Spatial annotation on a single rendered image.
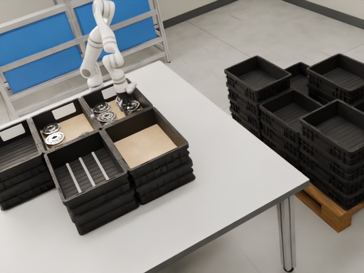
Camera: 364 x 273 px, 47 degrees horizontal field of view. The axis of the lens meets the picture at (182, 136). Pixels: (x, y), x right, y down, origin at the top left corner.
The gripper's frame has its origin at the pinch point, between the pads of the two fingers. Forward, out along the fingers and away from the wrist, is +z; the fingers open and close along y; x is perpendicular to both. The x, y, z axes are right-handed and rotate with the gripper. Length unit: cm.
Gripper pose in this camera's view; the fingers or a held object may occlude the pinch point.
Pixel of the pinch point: (128, 110)
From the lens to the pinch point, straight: 237.5
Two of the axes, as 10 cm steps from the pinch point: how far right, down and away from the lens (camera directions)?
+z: 1.8, 7.8, 6.0
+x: 9.4, 0.5, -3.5
